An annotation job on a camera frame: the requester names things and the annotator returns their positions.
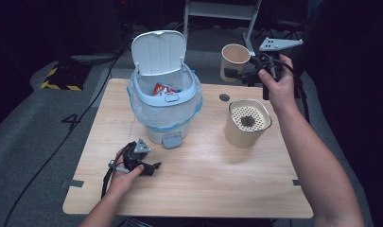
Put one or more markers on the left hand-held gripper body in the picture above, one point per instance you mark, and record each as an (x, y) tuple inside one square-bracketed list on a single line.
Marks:
[(132, 156)]

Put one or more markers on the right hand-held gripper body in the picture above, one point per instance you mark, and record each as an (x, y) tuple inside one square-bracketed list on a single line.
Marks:
[(271, 61)]

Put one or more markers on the brown paper cup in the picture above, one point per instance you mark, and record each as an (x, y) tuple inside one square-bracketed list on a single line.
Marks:
[(231, 60)]

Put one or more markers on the wet food residue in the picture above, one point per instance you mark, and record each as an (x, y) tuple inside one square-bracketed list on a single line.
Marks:
[(248, 121)]

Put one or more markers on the white and blue pedal bin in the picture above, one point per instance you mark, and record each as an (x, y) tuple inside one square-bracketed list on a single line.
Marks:
[(164, 113)]

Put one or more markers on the beige container with perforated strainer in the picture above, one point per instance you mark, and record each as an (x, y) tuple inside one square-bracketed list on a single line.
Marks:
[(242, 137)]

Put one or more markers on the colourful snack packet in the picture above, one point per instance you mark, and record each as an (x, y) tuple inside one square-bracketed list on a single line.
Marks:
[(162, 90)]

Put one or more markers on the person's left hand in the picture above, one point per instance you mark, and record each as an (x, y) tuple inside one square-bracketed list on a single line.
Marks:
[(123, 183)]

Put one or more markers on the person's right hand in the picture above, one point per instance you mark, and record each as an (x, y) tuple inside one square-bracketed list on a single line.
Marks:
[(280, 90)]

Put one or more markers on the round dark table grommet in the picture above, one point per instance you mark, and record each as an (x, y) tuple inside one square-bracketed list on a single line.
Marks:
[(224, 97)]

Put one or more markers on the black tripod stand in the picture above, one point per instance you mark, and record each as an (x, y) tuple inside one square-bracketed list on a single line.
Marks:
[(288, 26)]

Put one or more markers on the clear blue bin liner bag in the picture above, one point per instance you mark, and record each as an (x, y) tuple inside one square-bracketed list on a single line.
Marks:
[(167, 115)]

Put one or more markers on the grey tape strip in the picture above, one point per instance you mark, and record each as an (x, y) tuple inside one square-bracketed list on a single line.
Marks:
[(296, 182), (73, 183)]

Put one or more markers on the yellow and black striped base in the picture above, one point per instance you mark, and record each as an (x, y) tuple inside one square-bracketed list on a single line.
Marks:
[(66, 78)]

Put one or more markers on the white metal desk frame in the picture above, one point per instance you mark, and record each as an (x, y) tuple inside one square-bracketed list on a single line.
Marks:
[(217, 12)]

